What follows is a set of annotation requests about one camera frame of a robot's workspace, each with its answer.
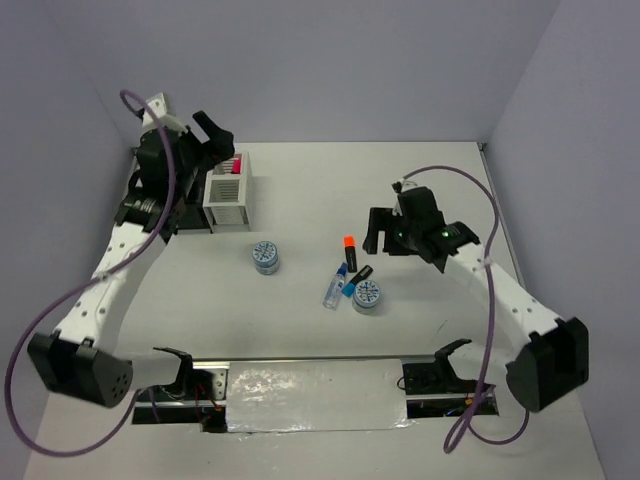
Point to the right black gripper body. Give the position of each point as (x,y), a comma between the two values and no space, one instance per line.
(404,235)

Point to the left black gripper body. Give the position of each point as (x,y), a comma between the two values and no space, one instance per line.
(195,155)

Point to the orange highlighter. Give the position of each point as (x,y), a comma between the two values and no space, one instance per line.
(350,254)

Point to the blue white jar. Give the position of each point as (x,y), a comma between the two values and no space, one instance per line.
(265,256)
(366,296)

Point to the blue highlighter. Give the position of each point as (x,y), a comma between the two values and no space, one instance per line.
(363,274)

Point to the clear blue spray bottle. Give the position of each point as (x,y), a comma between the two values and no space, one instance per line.
(335,287)

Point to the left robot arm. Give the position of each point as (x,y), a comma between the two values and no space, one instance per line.
(76,359)

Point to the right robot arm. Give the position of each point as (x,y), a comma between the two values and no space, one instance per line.
(551,353)

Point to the white slotted organizer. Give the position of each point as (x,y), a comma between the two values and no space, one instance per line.
(228,198)

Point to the black slotted organizer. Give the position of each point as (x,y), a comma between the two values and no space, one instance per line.
(194,219)

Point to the silver tape covered plate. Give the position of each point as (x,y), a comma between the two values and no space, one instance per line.
(315,396)

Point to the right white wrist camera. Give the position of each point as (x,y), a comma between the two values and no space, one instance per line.
(403,185)

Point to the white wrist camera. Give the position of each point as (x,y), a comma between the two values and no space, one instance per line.
(161,106)
(403,185)

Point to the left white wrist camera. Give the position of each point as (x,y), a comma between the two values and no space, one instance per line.
(161,106)

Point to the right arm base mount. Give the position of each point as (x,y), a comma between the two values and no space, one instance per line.
(432,387)

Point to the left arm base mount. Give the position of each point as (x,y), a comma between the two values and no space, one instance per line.
(198,396)

